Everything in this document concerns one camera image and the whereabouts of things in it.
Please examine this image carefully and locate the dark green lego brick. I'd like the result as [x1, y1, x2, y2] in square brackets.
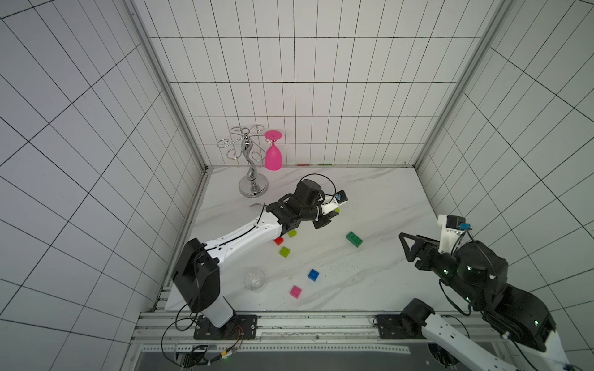
[346, 232, 363, 247]

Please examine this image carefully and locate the blue lego brick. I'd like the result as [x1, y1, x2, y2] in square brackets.
[308, 269, 320, 282]

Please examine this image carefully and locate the pink lego brick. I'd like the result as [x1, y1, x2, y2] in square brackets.
[289, 285, 303, 299]

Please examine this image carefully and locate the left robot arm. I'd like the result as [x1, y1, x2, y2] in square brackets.
[173, 176, 348, 329]

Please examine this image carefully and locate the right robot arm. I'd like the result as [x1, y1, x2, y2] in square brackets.
[399, 233, 575, 370]

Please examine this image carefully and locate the lime lego brick centre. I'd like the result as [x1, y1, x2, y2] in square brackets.
[279, 247, 290, 258]

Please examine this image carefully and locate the silver glass holder stand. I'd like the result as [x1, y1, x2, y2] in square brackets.
[217, 125, 269, 199]

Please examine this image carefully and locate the pink plastic wine glass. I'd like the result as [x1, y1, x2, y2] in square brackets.
[265, 131, 283, 172]

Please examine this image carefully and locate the clear glass cup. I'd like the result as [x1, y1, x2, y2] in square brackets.
[244, 267, 266, 291]

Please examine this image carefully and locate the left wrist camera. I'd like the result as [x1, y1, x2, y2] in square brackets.
[320, 190, 348, 215]

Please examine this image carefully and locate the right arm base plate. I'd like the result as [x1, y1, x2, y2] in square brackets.
[373, 313, 429, 340]

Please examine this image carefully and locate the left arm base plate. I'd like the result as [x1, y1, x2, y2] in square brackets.
[193, 314, 258, 340]

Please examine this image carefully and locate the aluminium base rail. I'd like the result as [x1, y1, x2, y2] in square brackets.
[131, 312, 428, 354]

